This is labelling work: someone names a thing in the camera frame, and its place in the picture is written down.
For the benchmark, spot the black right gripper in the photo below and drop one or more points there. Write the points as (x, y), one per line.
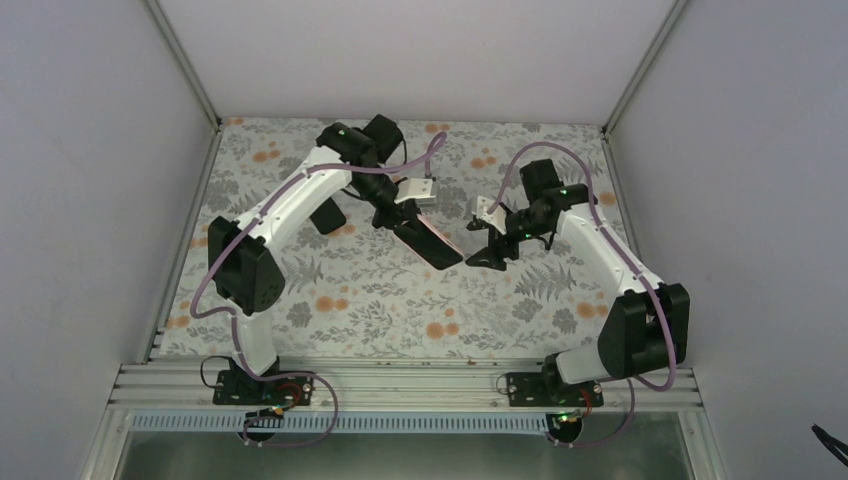
(491, 253)

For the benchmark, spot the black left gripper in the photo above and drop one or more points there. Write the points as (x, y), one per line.
(403, 214)

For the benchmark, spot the pink phone case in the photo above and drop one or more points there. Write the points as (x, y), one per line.
(440, 235)

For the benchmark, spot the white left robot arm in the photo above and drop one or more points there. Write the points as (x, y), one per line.
(245, 254)

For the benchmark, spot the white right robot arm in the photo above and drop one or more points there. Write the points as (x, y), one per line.
(644, 335)

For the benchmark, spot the black phone on mat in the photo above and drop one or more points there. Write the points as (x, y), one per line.
(328, 217)

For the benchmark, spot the floral patterned table mat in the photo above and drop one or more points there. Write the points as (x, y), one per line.
(359, 292)

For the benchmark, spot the black object at right edge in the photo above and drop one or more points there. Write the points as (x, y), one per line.
(836, 447)

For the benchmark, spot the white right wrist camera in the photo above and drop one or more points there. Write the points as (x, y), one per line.
(491, 213)

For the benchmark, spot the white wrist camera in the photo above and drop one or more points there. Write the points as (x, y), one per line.
(491, 213)
(421, 190)

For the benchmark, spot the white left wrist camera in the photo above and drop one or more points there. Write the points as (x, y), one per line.
(421, 190)

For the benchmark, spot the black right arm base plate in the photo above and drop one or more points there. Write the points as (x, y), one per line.
(535, 389)

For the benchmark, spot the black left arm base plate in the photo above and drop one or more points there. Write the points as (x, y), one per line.
(233, 386)

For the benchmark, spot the perforated cable duct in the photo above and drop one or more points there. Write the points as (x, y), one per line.
(348, 422)

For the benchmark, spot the aluminium mounting rail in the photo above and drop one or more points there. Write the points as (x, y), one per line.
(359, 386)

